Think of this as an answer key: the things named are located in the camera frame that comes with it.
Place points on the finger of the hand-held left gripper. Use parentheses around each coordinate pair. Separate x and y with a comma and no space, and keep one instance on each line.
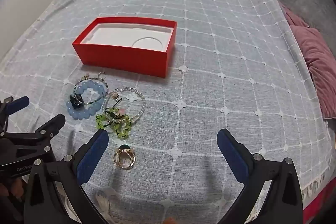
(17,105)
(53,125)

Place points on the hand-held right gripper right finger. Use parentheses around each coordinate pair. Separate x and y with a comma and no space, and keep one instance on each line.
(233,158)

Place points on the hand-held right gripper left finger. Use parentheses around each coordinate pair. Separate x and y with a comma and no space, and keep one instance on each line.
(92,158)

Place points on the black hair claw clip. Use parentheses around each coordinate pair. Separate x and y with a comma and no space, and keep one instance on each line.
(76,101)

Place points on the red cardboard box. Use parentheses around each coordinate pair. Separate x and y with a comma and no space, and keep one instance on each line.
(118,56)

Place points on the person's left hand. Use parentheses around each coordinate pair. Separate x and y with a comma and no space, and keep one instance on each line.
(14,186)

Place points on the gold dangle earring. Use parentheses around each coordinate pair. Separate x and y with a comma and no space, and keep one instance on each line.
(114,95)

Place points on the red cloth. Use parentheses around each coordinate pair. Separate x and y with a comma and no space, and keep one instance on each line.
(323,203)

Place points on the pink pillow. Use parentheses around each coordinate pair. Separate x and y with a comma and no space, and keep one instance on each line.
(320,61)

